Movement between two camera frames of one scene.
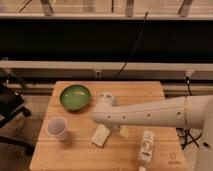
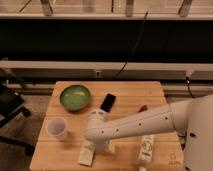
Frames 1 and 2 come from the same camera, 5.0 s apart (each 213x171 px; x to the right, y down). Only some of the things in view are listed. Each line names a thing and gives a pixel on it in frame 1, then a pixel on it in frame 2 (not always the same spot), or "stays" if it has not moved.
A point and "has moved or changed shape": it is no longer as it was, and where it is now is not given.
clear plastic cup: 56,129 stays
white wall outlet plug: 188,73 stays
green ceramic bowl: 75,97 stays
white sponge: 100,135 has moved or changed shape
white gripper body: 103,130 -> 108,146
